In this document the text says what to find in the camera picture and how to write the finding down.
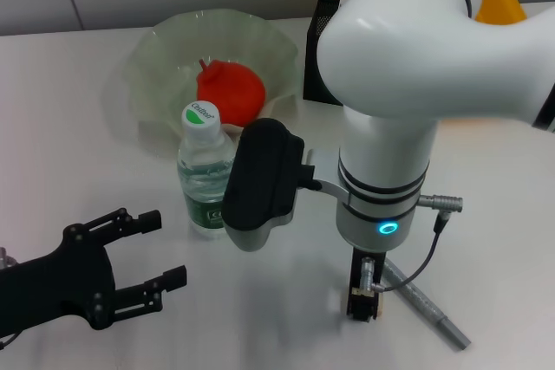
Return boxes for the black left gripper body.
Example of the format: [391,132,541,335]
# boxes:
[0,222,117,331]

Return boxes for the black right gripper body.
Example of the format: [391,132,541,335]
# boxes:
[349,247,388,297]

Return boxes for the beige eraser with barcode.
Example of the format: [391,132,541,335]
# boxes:
[351,286,386,320]

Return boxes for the grey marker pen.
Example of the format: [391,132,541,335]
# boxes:
[382,256,473,350]

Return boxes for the clear green-label water bottle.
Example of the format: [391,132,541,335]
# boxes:
[176,101,244,237]

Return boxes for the green glass fruit plate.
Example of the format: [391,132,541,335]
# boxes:
[123,8,300,138]

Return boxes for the black mesh pen holder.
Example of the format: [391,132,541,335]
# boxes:
[302,0,344,106]

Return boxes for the grey right arm cable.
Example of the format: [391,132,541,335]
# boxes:
[359,194,464,293]

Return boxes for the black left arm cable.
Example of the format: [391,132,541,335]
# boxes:
[0,329,22,349]

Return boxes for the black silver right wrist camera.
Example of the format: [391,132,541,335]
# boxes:
[222,118,317,253]

